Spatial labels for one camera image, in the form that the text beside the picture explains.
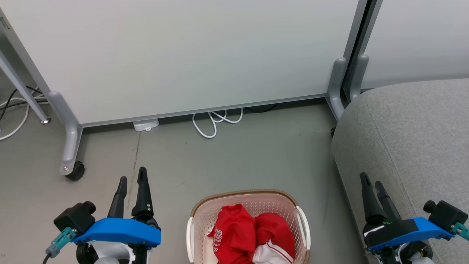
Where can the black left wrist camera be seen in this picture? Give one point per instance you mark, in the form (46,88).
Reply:
(75,218)

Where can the beige plastic laundry basket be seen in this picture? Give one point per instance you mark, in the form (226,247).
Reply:
(205,216)

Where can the red garment with white lettering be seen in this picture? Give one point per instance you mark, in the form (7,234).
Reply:
(234,234)

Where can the grey partition foot with caster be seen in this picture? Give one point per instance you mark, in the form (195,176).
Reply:
(71,135)

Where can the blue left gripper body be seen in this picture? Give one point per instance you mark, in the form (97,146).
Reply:
(121,231)

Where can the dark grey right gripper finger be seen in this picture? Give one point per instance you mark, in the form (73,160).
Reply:
(369,201)
(386,201)

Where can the grey metal table leg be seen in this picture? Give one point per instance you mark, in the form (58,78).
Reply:
(22,88)

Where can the black caster wheel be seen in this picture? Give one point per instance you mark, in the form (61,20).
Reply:
(77,171)

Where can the teal right camera connector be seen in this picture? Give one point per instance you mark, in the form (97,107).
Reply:
(461,230)

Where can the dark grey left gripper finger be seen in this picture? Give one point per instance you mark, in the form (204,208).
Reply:
(118,201)
(143,198)

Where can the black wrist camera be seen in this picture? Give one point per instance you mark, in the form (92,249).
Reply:
(75,218)
(445,216)

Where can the large white partition panel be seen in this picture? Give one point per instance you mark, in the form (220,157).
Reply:
(183,55)

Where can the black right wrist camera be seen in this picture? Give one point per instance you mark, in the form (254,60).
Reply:
(445,216)

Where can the narrow white partition panel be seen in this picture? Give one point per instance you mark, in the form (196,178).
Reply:
(417,40)

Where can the grey fabric sofa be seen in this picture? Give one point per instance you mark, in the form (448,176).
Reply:
(410,139)

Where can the red and white striped garment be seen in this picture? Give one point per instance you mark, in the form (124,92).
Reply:
(274,234)

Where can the teal camera connector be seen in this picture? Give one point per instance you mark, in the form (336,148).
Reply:
(461,230)
(60,240)

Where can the teal left camera connector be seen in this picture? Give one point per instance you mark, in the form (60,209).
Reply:
(60,240)

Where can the white power adapter box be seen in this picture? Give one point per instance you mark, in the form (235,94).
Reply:
(146,124)

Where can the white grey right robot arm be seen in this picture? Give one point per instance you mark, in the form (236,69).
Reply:
(416,255)

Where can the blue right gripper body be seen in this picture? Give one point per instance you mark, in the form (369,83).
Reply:
(399,231)

